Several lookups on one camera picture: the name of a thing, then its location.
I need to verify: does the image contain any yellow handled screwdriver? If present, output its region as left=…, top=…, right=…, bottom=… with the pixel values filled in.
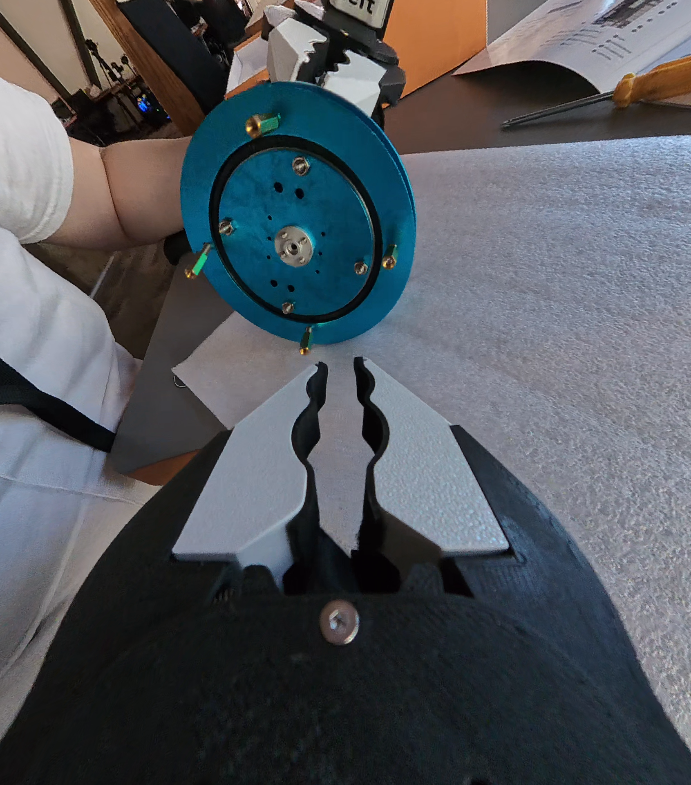
left=501, top=43, right=691, bottom=130

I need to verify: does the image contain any black strap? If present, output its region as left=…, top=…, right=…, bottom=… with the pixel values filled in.
left=0, top=322, right=116, bottom=453

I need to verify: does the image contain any white foam sheet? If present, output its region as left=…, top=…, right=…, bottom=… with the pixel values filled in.
left=172, top=134, right=691, bottom=770

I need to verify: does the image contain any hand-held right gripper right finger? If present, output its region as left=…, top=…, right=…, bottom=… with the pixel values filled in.
left=351, top=357, right=512, bottom=594

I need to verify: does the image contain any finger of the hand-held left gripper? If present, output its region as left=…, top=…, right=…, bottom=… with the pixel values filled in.
left=320, top=51, right=387, bottom=117
left=267, top=17, right=329, bottom=85

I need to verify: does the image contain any black office chair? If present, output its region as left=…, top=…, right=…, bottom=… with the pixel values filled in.
left=119, top=0, right=230, bottom=114

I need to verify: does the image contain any person's left forearm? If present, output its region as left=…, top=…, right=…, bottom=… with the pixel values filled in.
left=45, top=136, right=192, bottom=252

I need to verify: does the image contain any printed instruction manual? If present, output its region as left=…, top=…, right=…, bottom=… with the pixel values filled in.
left=452, top=0, right=691, bottom=117

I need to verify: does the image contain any orange cardboard box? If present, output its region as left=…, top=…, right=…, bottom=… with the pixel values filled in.
left=226, top=0, right=487, bottom=99

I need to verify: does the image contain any blue round metal turntable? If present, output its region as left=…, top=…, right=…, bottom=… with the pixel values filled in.
left=180, top=81, right=416, bottom=345

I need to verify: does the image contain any wooden pillar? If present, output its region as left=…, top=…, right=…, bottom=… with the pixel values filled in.
left=91, top=0, right=205, bottom=136

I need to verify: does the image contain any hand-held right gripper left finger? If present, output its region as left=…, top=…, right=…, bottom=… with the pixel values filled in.
left=172, top=362, right=329, bottom=594

